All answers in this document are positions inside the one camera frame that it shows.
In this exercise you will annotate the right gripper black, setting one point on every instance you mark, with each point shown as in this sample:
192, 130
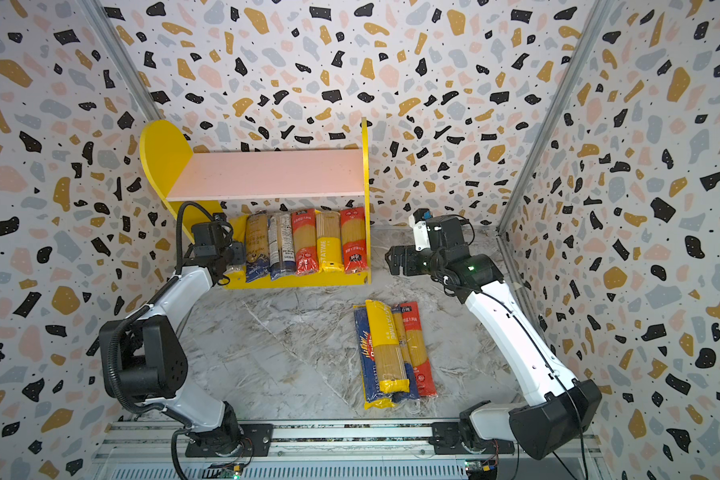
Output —
408, 260

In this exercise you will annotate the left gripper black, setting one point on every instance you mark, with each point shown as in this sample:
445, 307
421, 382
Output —
234, 252

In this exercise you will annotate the clear spaghetti bag Chinese text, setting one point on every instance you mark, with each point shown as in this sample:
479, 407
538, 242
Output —
257, 247

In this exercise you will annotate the clear bag white label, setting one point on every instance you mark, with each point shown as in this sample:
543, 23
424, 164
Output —
281, 250

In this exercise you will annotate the red spaghetti bag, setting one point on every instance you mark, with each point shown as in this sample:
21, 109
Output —
353, 239
413, 335
305, 241

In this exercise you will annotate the blue-top spaghetti bag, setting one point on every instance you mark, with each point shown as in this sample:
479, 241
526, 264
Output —
412, 393

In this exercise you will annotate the yellow Pastatime bag tall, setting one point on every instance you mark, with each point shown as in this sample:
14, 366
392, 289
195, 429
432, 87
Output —
329, 248

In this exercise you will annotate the blue Barilla spaghetti bag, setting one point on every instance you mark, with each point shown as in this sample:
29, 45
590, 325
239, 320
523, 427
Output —
374, 397

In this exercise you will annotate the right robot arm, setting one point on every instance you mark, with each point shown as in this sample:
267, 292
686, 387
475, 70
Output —
558, 406

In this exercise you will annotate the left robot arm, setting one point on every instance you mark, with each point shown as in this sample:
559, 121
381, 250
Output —
144, 365

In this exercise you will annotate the yellow shelf pink blue boards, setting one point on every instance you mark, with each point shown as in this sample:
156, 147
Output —
194, 186

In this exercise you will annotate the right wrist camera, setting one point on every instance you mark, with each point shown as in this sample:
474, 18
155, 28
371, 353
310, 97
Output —
419, 222

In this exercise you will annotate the metal base rail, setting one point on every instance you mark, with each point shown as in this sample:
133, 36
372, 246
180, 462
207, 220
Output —
333, 449

